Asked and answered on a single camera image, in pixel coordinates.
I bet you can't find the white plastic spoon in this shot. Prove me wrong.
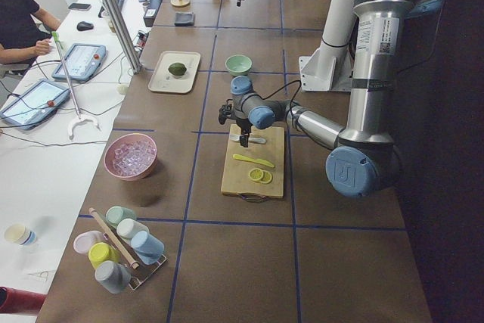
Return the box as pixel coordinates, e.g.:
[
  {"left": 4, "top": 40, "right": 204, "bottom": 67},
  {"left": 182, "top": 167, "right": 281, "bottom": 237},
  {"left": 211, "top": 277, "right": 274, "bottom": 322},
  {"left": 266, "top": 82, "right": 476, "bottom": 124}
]
[{"left": 229, "top": 134, "right": 266, "bottom": 144}]

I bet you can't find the light green bowl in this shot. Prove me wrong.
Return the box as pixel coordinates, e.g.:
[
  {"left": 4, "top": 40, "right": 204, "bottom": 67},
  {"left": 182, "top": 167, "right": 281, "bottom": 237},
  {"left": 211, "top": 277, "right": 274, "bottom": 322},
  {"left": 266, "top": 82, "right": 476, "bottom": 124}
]
[{"left": 225, "top": 54, "right": 253, "bottom": 76}]

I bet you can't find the pink bowl with ice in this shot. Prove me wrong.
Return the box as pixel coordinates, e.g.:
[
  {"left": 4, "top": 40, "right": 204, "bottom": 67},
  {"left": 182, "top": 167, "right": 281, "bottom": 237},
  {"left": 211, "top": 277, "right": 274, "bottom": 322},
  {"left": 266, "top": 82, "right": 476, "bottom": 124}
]
[{"left": 104, "top": 132, "right": 157, "bottom": 181}]

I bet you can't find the yellow plastic knife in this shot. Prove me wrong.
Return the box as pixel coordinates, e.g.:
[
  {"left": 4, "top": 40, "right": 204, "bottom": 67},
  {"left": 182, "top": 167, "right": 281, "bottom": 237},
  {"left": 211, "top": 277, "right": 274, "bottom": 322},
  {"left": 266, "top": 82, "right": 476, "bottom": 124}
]
[{"left": 232, "top": 154, "right": 275, "bottom": 168}]

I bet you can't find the wooden cutting board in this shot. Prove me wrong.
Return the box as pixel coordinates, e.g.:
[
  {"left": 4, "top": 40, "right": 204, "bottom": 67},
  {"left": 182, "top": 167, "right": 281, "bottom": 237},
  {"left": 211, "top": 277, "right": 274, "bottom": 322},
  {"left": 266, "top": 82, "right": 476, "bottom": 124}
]
[{"left": 221, "top": 124, "right": 285, "bottom": 200}]

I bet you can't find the lemon slice upper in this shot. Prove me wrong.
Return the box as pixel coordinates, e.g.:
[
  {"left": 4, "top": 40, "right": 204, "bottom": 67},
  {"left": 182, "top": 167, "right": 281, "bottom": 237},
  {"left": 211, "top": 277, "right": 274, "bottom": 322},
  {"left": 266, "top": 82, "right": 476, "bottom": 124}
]
[{"left": 248, "top": 168, "right": 265, "bottom": 182}]

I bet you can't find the lemon slice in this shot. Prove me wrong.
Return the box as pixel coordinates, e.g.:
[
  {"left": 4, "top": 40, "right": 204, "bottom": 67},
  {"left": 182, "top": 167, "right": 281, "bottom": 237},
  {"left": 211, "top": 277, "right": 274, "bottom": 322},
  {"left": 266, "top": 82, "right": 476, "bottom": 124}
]
[
  {"left": 259, "top": 170, "right": 273, "bottom": 185},
  {"left": 248, "top": 168, "right": 265, "bottom": 182}
]

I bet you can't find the lemon slice lower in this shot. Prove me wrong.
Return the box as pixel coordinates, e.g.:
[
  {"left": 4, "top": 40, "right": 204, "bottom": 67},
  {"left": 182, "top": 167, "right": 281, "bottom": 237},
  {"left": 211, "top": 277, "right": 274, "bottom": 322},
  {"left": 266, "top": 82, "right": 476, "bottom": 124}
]
[{"left": 259, "top": 170, "right": 273, "bottom": 185}]

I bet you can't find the folded grey cloth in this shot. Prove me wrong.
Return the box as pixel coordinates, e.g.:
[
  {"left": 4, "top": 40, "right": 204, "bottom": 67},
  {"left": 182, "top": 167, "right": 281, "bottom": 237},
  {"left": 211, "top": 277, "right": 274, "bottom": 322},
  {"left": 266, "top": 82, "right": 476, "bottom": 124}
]
[{"left": 174, "top": 12, "right": 195, "bottom": 26}]

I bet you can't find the black box with label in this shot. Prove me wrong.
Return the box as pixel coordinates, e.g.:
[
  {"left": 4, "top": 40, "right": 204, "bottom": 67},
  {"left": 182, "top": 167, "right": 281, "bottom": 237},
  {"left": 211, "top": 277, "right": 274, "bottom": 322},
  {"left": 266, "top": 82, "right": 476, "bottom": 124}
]
[{"left": 143, "top": 0, "right": 163, "bottom": 27}]

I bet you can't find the beige tray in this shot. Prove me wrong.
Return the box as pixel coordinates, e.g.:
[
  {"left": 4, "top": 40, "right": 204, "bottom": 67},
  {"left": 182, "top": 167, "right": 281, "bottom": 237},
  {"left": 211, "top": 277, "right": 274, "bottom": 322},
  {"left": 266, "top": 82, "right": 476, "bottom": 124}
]
[{"left": 148, "top": 51, "right": 200, "bottom": 94}]

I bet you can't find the green lime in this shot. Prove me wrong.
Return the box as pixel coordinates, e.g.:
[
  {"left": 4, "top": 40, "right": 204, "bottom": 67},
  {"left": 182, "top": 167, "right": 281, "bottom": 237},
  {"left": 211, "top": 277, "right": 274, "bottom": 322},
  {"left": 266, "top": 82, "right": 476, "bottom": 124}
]
[{"left": 168, "top": 62, "right": 188, "bottom": 77}]

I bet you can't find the white pillar with base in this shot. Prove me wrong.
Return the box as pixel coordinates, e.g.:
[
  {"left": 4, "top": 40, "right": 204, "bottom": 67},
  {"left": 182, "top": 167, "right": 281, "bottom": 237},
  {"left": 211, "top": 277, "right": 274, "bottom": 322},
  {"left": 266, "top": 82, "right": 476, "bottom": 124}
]
[{"left": 297, "top": 0, "right": 379, "bottom": 93}]

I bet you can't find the blue pastel cup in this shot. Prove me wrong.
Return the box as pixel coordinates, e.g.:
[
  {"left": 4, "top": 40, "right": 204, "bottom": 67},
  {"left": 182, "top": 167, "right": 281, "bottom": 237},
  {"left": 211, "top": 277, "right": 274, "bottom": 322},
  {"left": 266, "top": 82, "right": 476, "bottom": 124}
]
[{"left": 131, "top": 231, "right": 165, "bottom": 265}]

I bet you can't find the white pastel cup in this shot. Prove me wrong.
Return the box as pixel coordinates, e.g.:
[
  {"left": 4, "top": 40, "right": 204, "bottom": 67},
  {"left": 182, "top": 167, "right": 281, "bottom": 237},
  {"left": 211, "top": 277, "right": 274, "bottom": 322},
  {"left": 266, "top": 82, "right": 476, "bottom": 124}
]
[{"left": 116, "top": 218, "right": 149, "bottom": 241}]

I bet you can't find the green pastel cup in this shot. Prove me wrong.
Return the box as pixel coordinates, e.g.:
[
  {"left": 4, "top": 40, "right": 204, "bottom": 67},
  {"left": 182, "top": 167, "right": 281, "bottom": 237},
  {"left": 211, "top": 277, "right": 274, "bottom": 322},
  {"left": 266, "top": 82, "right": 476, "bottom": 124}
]
[{"left": 105, "top": 206, "right": 137, "bottom": 228}]

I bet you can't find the reacher grabber stick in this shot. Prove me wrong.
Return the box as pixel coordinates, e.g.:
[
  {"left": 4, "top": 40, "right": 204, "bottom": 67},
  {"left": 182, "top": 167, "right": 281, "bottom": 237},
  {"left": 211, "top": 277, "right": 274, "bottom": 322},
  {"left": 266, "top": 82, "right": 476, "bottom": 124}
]
[{"left": 51, "top": 31, "right": 100, "bottom": 140}]

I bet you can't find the smartphone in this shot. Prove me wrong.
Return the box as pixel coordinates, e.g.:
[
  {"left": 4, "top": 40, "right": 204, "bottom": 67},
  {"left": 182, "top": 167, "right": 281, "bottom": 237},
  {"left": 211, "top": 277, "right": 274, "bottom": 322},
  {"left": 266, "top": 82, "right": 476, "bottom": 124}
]
[{"left": 68, "top": 2, "right": 92, "bottom": 11}]

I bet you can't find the black computer mouse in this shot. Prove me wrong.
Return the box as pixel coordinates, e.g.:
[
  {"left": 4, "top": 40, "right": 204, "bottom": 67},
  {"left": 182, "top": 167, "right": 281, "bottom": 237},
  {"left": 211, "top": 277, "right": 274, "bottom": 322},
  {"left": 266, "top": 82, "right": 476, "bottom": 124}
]
[{"left": 76, "top": 21, "right": 94, "bottom": 32}]

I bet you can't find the far teach pendant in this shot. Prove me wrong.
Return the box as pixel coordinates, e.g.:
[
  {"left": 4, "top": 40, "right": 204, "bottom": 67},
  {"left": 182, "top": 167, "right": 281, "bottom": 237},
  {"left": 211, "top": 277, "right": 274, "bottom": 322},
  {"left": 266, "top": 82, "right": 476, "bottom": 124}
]
[{"left": 64, "top": 43, "right": 107, "bottom": 83}]

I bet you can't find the teach pendant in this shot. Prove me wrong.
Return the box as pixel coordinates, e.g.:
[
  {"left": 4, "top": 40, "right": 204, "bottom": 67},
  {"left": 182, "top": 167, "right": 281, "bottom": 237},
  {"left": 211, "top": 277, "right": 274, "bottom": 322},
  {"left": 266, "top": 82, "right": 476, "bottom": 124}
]
[
  {"left": 64, "top": 43, "right": 107, "bottom": 83},
  {"left": 1, "top": 79, "right": 70, "bottom": 130}
]

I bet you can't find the yellow pastel cup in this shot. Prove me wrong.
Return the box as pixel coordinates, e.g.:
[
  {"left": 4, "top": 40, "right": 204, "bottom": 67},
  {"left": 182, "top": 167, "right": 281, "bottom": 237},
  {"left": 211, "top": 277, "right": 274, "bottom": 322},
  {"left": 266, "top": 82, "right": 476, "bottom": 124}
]
[{"left": 88, "top": 242, "right": 120, "bottom": 269}]

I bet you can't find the grey pastel cup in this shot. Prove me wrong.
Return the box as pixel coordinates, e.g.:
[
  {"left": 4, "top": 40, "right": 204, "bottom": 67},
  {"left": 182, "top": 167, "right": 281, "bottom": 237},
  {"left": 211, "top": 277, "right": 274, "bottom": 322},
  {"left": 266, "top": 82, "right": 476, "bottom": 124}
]
[{"left": 95, "top": 260, "right": 132, "bottom": 293}]

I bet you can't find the pink pastel cup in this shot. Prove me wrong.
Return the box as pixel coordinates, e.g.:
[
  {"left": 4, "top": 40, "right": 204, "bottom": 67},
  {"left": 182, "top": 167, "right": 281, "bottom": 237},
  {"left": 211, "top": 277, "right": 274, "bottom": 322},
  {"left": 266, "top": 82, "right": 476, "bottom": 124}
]
[{"left": 73, "top": 230, "right": 104, "bottom": 255}]

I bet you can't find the near teach pendant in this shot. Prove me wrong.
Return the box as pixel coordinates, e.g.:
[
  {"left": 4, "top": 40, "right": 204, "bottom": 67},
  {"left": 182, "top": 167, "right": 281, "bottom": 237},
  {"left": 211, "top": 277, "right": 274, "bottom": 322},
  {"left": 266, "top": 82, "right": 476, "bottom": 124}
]
[{"left": 1, "top": 79, "right": 70, "bottom": 130}]

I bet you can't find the person in black shirt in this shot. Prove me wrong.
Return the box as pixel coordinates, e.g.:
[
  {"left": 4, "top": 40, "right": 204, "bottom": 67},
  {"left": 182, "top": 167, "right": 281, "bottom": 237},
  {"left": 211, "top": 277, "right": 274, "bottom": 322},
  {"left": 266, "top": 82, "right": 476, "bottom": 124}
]
[{"left": 1, "top": 0, "right": 61, "bottom": 65}]

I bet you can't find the paper cup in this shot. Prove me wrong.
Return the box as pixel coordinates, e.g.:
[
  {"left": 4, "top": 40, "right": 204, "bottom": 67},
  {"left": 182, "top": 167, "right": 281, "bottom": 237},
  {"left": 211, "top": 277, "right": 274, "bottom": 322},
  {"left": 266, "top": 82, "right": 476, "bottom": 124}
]
[{"left": 4, "top": 223, "right": 37, "bottom": 246}]

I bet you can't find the red object at corner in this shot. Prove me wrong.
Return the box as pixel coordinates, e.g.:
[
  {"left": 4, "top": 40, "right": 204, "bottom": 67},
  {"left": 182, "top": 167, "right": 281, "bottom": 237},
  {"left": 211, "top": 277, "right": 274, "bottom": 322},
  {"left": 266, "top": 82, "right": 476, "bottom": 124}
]
[{"left": 1, "top": 287, "right": 47, "bottom": 315}]

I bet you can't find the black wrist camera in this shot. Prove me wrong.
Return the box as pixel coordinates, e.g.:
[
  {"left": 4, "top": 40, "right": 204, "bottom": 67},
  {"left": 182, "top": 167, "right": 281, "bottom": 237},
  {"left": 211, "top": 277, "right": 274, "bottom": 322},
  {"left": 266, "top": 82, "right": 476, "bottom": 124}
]
[{"left": 218, "top": 98, "right": 235, "bottom": 125}]

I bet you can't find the aluminium frame post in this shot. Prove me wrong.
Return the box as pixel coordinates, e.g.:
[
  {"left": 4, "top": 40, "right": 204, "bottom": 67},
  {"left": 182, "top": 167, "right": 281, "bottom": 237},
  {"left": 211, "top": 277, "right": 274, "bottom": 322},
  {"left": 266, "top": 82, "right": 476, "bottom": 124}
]
[{"left": 102, "top": 0, "right": 142, "bottom": 74}]

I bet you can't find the cup rack with handle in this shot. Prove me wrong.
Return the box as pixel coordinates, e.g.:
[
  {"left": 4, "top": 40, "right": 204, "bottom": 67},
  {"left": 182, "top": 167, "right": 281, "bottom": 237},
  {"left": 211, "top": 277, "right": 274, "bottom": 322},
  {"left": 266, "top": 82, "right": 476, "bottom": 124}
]
[{"left": 89, "top": 208, "right": 167, "bottom": 291}]

